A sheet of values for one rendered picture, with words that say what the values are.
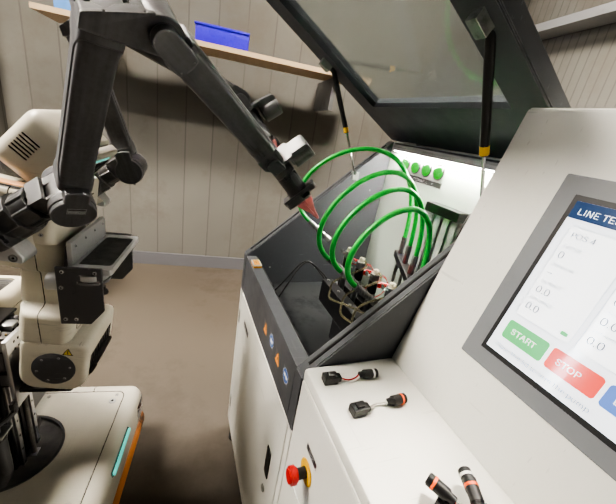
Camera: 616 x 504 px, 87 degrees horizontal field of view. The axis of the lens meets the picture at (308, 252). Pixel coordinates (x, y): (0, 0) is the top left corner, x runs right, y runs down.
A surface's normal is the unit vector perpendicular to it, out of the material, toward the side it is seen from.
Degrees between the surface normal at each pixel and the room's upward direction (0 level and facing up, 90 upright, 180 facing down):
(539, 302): 76
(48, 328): 90
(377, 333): 90
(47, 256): 90
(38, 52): 90
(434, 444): 0
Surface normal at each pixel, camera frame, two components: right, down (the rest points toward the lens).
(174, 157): 0.20, 0.38
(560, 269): -0.86, -0.24
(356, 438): 0.16, -0.92
